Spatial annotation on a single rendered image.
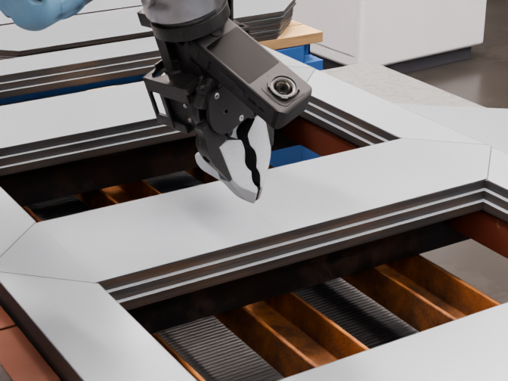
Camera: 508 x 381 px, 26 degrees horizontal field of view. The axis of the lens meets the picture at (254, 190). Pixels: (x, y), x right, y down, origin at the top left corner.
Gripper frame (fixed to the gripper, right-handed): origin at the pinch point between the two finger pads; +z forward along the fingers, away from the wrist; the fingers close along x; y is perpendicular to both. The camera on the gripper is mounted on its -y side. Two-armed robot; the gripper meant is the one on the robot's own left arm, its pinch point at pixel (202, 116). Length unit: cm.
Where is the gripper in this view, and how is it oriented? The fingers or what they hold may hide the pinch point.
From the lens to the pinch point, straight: 152.5
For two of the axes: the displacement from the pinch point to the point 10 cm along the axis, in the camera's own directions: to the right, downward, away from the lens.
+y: 5.2, 3.4, -7.9
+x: 8.5, -2.1, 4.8
